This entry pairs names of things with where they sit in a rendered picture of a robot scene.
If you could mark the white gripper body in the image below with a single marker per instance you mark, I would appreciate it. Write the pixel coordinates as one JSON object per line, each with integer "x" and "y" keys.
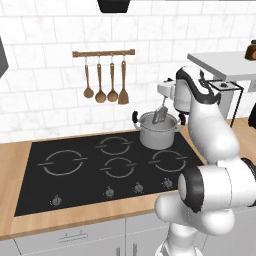
{"x": 166, "y": 90}

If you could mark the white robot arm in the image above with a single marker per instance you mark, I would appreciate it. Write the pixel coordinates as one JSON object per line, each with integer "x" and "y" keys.
{"x": 213, "y": 133}

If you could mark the wooden spatula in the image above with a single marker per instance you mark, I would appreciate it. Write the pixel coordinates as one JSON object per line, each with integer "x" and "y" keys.
{"x": 123, "y": 96}

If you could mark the large wooden spoon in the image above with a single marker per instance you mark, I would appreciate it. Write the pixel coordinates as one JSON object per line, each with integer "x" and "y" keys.
{"x": 100, "y": 96}

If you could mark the white shelf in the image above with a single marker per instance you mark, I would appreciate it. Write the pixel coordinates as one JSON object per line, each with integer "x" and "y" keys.
{"x": 230, "y": 65}

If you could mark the small wooden spoon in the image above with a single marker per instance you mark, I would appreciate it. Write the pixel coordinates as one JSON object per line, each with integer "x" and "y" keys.
{"x": 88, "y": 92}

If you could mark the black appliance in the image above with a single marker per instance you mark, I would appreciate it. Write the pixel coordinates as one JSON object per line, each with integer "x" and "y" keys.
{"x": 253, "y": 116}

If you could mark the grey hob knob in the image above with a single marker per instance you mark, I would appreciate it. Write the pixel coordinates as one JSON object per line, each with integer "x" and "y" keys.
{"x": 138, "y": 187}
{"x": 109, "y": 192}
{"x": 56, "y": 201}
{"x": 167, "y": 183}

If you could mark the brown jar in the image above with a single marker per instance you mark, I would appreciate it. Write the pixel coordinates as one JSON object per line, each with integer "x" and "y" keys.
{"x": 251, "y": 50}

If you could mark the black range hood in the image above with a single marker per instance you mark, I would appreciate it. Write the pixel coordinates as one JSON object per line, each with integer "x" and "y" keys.
{"x": 113, "y": 5}

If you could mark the black hob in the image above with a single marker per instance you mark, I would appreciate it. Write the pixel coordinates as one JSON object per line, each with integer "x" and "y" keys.
{"x": 86, "y": 180}

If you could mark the grey drawer front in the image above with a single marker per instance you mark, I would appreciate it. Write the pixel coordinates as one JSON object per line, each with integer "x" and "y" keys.
{"x": 43, "y": 238}

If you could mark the wooden tool rail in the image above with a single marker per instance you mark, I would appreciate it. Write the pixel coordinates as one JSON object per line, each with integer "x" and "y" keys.
{"x": 103, "y": 53}

